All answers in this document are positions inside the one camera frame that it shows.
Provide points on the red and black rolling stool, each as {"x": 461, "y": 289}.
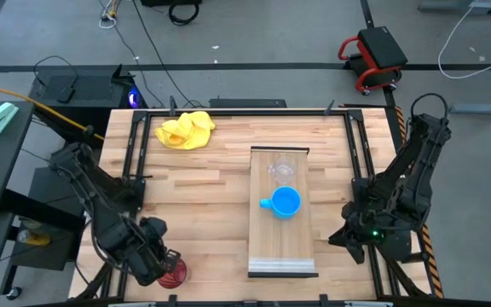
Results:
{"x": 375, "y": 55}

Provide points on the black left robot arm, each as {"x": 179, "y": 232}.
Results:
{"x": 96, "y": 196}

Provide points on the yellow object on cart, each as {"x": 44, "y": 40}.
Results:
{"x": 36, "y": 239}

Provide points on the black computer case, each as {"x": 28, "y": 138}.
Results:
{"x": 83, "y": 91}

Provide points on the black flat bar device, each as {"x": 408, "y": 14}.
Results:
{"x": 247, "y": 103}

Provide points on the wooden cutting board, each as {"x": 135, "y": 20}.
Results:
{"x": 280, "y": 239}

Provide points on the black lower cart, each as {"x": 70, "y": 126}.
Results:
{"x": 45, "y": 251}

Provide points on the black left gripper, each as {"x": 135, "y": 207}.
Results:
{"x": 151, "y": 262}

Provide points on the grey desk leg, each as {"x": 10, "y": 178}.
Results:
{"x": 458, "y": 6}
{"x": 484, "y": 106}

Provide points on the clear glass mug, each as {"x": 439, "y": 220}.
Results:
{"x": 283, "y": 169}

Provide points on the blue plastic mug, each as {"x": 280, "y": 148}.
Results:
{"x": 286, "y": 203}

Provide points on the yellow black hazard tape strip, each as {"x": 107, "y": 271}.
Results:
{"x": 429, "y": 256}

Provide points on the mint green stapler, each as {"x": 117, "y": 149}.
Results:
{"x": 0, "y": 117}

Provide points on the yellow crumpled cloth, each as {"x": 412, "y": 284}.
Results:
{"x": 186, "y": 132}

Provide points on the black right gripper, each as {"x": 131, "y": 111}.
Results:
{"x": 362, "y": 221}

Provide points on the black caster wheel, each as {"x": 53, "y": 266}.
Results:
{"x": 14, "y": 293}

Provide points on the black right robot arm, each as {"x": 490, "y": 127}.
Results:
{"x": 411, "y": 179}

